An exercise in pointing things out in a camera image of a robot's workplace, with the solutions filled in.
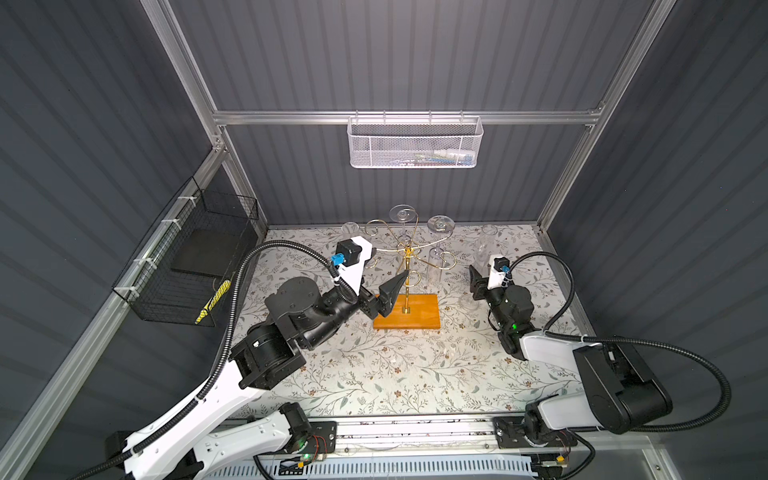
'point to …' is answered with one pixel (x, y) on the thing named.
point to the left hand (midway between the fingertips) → (390, 261)
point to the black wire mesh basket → (185, 253)
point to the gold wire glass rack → (406, 225)
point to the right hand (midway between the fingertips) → (485, 266)
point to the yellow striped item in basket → (214, 301)
